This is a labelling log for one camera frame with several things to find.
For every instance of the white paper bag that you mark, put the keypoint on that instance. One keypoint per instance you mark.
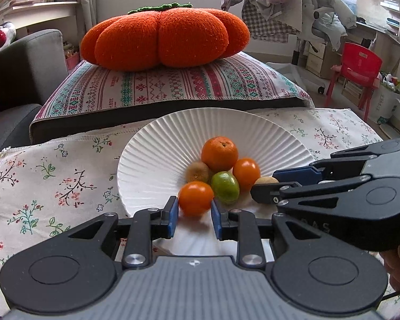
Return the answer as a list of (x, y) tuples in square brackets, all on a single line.
[(386, 106)]

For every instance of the beige curtain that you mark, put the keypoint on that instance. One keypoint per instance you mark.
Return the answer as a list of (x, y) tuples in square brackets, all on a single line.
[(83, 0)]

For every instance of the red plastic chair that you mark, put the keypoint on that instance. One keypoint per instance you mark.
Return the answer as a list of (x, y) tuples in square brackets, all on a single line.
[(358, 61)]

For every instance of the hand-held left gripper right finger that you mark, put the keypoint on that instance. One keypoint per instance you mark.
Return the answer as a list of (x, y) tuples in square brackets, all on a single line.
[(215, 220)]

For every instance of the white shelf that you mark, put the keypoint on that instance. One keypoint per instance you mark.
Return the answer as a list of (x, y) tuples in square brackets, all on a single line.
[(43, 10)]

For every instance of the floral tablecloth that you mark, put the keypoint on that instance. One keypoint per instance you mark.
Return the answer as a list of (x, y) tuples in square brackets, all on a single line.
[(53, 180)]

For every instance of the grey sofa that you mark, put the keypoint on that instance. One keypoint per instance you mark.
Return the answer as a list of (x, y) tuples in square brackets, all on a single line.
[(23, 63)]

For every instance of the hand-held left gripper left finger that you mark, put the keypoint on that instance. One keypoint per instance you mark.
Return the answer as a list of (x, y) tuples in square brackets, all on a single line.
[(173, 218)]

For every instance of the mandarin orange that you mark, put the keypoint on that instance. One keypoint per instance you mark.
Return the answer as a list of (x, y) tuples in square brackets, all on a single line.
[(220, 155)]

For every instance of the beige drawer cabinet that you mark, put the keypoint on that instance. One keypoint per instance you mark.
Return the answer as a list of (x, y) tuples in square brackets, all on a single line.
[(320, 60)]

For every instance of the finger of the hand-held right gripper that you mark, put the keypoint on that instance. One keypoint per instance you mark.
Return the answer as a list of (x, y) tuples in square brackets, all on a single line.
[(270, 195), (296, 175)]

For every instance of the green cherry tomato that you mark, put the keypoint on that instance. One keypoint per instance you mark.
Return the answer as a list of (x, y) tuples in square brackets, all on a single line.
[(225, 186)]

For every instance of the orange cherry tomato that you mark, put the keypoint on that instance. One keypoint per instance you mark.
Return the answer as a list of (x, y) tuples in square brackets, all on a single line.
[(195, 198), (246, 173)]

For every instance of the light wooden desk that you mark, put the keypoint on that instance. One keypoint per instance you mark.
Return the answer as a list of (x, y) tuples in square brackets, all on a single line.
[(386, 36)]

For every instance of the small brown round fruit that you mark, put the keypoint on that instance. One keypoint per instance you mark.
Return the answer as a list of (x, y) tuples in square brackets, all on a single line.
[(266, 181), (197, 172)]

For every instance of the large orange pumpkin cushion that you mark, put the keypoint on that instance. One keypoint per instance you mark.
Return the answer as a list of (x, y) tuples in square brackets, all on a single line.
[(160, 36)]

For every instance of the white ribbed plate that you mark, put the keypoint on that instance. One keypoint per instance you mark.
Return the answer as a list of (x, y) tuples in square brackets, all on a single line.
[(160, 146)]

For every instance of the white office chair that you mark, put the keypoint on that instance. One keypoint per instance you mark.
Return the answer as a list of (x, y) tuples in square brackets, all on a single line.
[(316, 30)]

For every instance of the chequered hanging cloth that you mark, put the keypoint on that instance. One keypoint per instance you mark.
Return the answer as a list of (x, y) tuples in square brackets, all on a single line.
[(266, 26)]

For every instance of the striped patterned pillow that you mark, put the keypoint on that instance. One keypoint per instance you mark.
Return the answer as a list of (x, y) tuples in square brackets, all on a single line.
[(173, 86)]

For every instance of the light grey jacket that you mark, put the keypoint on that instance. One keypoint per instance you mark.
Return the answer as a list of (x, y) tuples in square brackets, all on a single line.
[(336, 16)]

